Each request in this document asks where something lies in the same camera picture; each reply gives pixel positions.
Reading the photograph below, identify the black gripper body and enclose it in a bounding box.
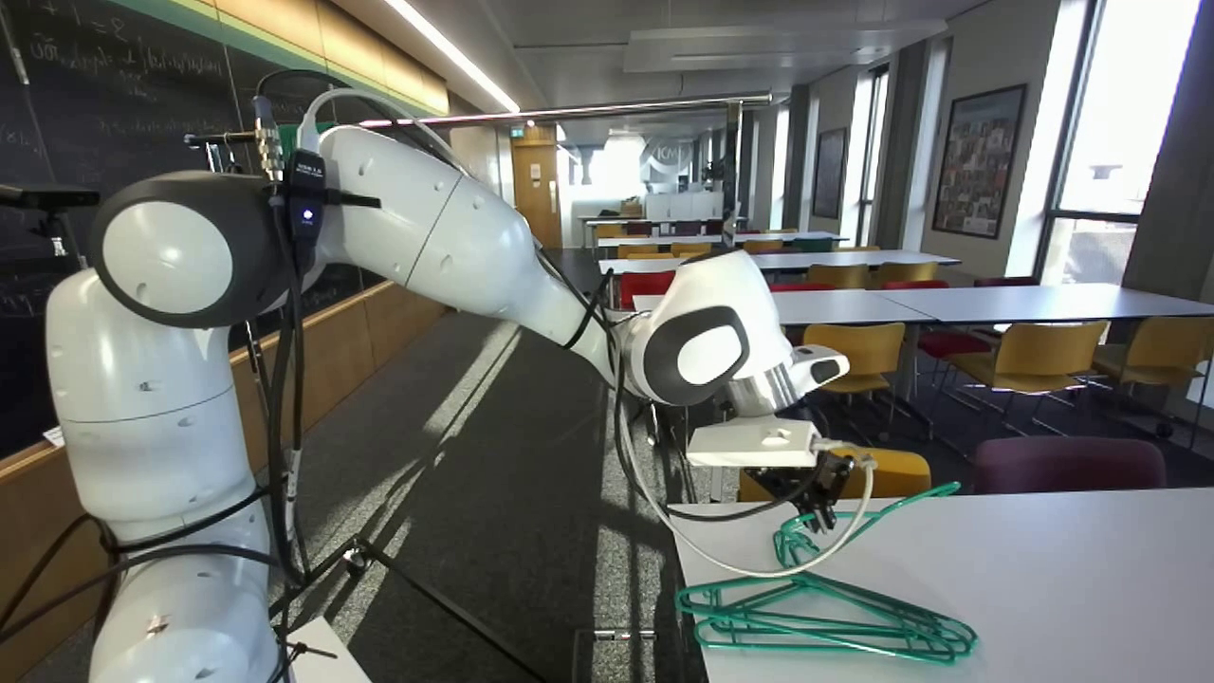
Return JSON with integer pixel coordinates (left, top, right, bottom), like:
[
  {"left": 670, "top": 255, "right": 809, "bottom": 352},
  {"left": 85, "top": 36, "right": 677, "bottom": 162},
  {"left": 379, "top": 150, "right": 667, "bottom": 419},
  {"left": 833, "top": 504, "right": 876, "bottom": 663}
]
[{"left": 785, "top": 449, "right": 863, "bottom": 510}]

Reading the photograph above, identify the yellow chair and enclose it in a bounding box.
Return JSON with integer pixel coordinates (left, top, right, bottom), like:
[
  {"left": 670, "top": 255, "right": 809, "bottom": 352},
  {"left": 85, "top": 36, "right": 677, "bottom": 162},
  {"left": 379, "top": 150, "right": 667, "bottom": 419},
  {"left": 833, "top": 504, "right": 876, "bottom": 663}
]
[
  {"left": 1112, "top": 314, "right": 1214, "bottom": 392},
  {"left": 801, "top": 324, "right": 911, "bottom": 397},
  {"left": 871, "top": 260, "right": 949, "bottom": 289},
  {"left": 981, "top": 324, "right": 1112, "bottom": 397},
  {"left": 737, "top": 442, "right": 938, "bottom": 504},
  {"left": 805, "top": 261, "right": 878, "bottom": 293}
]

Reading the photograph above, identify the red chair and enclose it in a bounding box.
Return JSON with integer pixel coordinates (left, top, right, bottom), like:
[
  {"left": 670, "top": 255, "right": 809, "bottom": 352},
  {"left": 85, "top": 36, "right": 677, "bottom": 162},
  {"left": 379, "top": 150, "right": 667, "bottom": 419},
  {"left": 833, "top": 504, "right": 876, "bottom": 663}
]
[
  {"left": 914, "top": 325, "right": 997, "bottom": 368},
  {"left": 612, "top": 265, "right": 684, "bottom": 314}
]

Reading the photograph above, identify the purple chair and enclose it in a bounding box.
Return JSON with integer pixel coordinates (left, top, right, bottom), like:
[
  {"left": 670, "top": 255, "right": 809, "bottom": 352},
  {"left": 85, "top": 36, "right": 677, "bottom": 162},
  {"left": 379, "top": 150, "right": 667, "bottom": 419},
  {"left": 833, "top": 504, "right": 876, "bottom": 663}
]
[{"left": 967, "top": 432, "right": 1173, "bottom": 496}]

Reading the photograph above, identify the tall window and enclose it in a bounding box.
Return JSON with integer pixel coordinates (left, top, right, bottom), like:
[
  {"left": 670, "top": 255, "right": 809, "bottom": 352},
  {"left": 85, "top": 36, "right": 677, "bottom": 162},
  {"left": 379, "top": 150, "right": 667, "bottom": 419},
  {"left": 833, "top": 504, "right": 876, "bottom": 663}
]
[
  {"left": 833, "top": 69, "right": 949, "bottom": 255},
  {"left": 1030, "top": 0, "right": 1206, "bottom": 289}
]

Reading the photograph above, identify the thin black floor rod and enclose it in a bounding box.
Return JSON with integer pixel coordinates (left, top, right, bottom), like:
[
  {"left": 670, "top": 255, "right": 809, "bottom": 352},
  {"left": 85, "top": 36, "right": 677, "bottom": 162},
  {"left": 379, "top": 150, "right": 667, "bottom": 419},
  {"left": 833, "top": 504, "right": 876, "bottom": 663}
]
[{"left": 270, "top": 529, "right": 548, "bottom": 683}]

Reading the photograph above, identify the wooden door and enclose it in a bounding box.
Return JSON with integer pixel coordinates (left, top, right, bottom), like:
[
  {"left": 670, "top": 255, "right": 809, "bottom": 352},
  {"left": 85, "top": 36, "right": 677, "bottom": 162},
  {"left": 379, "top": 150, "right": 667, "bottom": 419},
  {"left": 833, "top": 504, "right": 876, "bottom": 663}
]
[{"left": 509, "top": 122, "right": 567, "bottom": 255}]

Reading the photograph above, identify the silver metal clothes rack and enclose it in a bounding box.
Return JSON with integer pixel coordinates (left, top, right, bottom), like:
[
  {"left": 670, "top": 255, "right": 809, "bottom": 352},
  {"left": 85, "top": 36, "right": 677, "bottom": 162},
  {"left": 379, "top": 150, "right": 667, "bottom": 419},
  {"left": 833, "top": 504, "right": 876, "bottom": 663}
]
[{"left": 357, "top": 86, "right": 782, "bottom": 510}]

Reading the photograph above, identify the white robot mounting table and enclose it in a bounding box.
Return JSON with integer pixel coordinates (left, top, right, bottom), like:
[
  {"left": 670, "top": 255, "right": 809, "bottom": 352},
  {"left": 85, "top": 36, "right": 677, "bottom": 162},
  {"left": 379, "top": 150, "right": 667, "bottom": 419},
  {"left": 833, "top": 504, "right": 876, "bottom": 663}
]
[{"left": 284, "top": 615, "right": 376, "bottom": 683}]

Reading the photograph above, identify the long ceiling light strip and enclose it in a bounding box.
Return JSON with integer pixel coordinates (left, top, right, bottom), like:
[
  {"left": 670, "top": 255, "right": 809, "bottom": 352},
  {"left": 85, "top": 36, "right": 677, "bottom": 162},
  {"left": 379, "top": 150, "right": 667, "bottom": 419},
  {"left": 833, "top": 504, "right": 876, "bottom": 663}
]
[{"left": 379, "top": 0, "right": 528, "bottom": 117}]

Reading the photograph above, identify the black mounting bar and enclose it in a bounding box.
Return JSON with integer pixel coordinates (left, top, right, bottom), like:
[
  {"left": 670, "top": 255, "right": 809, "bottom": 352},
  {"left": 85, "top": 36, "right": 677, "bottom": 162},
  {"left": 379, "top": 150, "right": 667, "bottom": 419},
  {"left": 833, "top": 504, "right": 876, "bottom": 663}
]
[{"left": 0, "top": 182, "right": 104, "bottom": 260}]

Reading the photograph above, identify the dark chalkboard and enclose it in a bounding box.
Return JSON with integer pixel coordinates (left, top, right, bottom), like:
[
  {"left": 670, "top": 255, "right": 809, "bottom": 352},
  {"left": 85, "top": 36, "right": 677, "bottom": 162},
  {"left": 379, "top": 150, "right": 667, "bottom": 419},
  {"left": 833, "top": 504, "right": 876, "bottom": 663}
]
[{"left": 0, "top": 0, "right": 447, "bottom": 462}]

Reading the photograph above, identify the white cable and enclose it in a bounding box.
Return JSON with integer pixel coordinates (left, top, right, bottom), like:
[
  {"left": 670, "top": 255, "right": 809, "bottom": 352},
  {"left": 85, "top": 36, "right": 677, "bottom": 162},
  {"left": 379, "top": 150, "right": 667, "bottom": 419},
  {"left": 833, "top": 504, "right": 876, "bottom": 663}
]
[{"left": 612, "top": 377, "right": 878, "bottom": 585}]

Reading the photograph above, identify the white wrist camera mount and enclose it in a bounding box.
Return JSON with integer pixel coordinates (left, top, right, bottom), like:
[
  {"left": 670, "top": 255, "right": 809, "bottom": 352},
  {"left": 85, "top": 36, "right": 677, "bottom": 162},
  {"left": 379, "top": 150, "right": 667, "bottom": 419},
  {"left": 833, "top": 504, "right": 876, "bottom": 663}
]
[{"left": 684, "top": 419, "right": 828, "bottom": 476}]

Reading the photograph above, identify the thin black cable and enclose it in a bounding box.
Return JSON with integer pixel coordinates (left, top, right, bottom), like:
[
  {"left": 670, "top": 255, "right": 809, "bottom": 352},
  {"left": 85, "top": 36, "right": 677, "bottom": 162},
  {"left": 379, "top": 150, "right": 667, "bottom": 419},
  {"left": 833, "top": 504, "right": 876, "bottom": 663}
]
[{"left": 534, "top": 244, "right": 625, "bottom": 382}]

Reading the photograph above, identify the framed wall painting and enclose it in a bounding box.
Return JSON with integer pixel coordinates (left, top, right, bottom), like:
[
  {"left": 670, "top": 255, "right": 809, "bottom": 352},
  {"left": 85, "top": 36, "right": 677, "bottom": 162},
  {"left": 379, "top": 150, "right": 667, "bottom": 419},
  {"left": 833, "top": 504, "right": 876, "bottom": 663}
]
[{"left": 929, "top": 80, "right": 1030, "bottom": 246}]

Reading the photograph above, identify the thick black cable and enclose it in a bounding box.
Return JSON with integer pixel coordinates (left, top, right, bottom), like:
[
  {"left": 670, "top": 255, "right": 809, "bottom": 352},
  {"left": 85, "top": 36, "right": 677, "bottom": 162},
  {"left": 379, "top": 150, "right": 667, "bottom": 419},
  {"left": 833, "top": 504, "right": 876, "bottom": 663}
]
[{"left": 0, "top": 186, "right": 384, "bottom": 683}]

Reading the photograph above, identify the light grey cable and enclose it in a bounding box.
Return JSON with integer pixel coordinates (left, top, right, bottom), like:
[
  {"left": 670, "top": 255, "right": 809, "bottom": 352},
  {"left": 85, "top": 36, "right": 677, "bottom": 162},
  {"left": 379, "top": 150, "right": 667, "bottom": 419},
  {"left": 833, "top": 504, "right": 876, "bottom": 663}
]
[{"left": 290, "top": 84, "right": 447, "bottom": 160}]

